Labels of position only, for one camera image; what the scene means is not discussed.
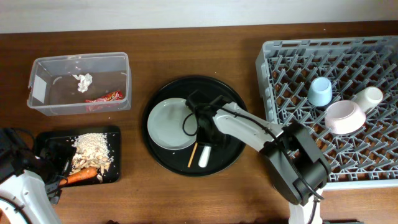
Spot grey plate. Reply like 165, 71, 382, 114
147, 98, 197, 150

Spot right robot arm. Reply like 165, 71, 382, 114
212, 102, 331, 223

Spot white tissue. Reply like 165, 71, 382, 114
72, 73, 93, 93

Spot pink bowl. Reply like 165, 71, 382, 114
325, 100, 366, 134

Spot grey dishwasher rack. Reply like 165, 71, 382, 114
256, 36, 397, 190

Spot wooden chopstick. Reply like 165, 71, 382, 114
187, 142, 198, 168

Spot light blue cup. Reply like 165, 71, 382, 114
308, 77, 332, 106

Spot orange carrot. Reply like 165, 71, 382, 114
59, 167, 97, 187

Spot white plastic fork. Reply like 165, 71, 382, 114
198, 146, 211, 168

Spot round black tray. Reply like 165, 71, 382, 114
141, 76, 246, 177

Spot cream white cup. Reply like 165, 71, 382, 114
353, 86, 384, 114

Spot rice and nut scraps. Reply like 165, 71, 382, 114
69, 133, 114, 183

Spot black rectangular tray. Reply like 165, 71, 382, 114
35, 126, 121, 187

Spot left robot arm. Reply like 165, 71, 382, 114
1, 128, 76, 223

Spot clear plastic bin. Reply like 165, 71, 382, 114
27, 52, 132, 116

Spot red snack wrapper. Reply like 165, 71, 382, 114
85, 90, 124, 103

